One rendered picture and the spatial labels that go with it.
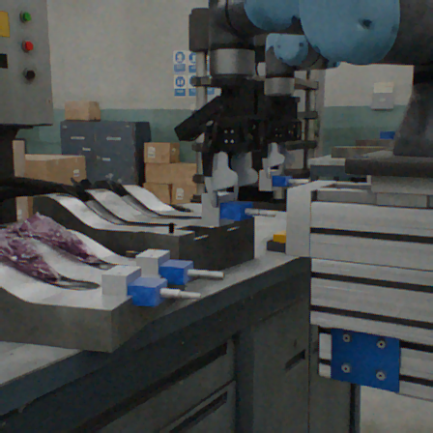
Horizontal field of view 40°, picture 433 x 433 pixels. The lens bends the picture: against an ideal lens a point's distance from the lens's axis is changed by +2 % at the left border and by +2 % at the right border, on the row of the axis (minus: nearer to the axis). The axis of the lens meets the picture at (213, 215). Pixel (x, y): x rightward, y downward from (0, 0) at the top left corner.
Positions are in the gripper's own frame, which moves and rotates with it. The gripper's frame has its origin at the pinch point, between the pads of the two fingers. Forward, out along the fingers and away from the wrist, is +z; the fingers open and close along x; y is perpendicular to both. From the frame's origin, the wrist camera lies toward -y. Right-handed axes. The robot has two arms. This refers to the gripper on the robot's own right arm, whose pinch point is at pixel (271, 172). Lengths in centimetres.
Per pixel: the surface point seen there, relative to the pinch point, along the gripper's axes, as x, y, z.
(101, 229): -60, -8, 7
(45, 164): 254, -342, 24
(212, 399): -52, 12, 39
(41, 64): -9, -73, -31
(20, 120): -17, -73, -14
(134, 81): 544, -456, -74
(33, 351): -94, 10, 15
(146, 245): -61, 3, 8
